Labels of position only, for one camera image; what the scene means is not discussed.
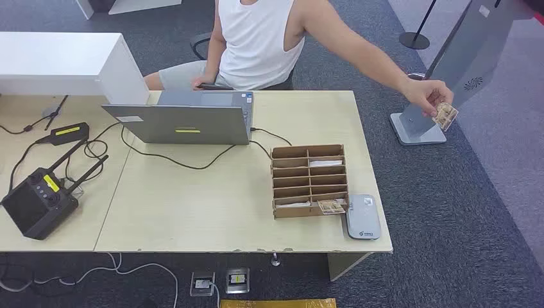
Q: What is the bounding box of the black adapter cable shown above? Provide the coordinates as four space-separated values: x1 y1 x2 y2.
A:
8 135 52 192

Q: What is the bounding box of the cardboard card organizer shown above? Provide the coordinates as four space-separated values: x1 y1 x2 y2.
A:
270 144 350 220

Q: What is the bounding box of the black remote controller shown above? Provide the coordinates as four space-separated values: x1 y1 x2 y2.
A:
0 138 110 241

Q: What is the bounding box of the yellow plastic package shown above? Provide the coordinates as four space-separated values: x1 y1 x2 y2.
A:
220 298 337 308

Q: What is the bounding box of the small black desk stand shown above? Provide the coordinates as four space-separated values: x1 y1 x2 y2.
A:
42 95 69 132

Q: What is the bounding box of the grey card reader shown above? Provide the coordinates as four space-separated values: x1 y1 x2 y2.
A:
344 194 382 241

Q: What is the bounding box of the brown patterned card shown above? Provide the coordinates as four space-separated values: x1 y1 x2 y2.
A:
432 101 460 132
317 198 347 216

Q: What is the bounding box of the grey laptop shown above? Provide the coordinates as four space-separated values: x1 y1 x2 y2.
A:
101 90 255 146

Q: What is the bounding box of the thin black cable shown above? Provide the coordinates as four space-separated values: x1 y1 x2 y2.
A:
0 113 58 136

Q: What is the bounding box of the white cabinet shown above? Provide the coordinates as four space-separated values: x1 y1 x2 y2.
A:
0 31 150 106

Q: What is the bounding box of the desk leg panel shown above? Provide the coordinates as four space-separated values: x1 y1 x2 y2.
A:
327 252 371 282

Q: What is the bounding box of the person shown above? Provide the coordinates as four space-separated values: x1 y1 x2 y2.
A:
143 0 455 117

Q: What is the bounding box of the black power adapter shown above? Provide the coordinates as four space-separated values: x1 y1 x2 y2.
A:
49 122 90 147

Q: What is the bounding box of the person's right hand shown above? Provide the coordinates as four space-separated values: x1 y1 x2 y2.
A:
191 74 218 91

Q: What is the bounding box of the white furniture base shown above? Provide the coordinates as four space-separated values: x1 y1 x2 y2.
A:
75 0 183 21

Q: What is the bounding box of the black laptop power cable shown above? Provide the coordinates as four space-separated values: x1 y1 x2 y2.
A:
120 123 293 171

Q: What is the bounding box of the white floor cable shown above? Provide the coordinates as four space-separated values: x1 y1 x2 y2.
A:
0 265 117 294
106 253 180 308

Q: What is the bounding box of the black stanchion post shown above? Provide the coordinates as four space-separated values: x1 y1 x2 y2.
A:
398 0 439 51

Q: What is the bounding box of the silver kiosk stand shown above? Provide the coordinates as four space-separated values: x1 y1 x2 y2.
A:
389 0 537 147

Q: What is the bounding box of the person's left hand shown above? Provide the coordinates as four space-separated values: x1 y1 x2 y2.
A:
401 78 455 117

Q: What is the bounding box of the black coiled cable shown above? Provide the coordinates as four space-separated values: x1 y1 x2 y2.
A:
64 122 124 184

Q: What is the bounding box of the white plug cable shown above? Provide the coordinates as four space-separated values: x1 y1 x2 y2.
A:
207 280 221 308

